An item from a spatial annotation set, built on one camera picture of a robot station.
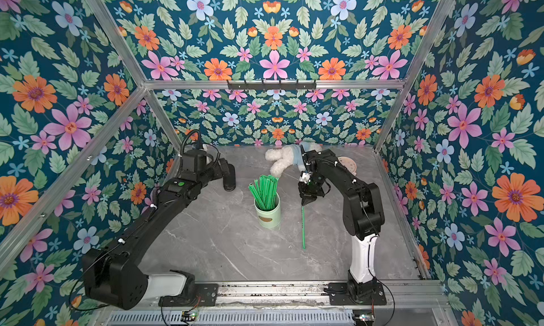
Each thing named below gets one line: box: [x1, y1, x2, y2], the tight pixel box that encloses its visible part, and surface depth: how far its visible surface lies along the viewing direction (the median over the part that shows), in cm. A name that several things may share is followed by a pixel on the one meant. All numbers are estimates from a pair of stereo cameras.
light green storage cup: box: [253, 192, 282, 229], surface depth 85 cm
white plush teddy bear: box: [264, 141, 323, 177], surface depth 107 cm
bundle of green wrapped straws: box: [247, 174, 280, 211], surface depth 84 cm
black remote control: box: [222, 163, 237, 192], surface depth 104 cm
